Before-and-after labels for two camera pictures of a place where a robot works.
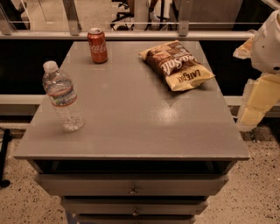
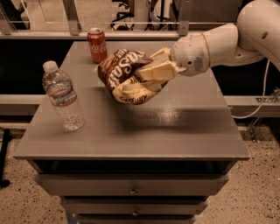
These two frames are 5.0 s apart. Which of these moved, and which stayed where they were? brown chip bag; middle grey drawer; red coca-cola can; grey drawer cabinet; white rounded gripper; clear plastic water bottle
Moved: white rounded gripper; brown chip bag
Stayed: middle grey drawer; grey drawer cabinet; clear plastic water bottle; red coca-cola can
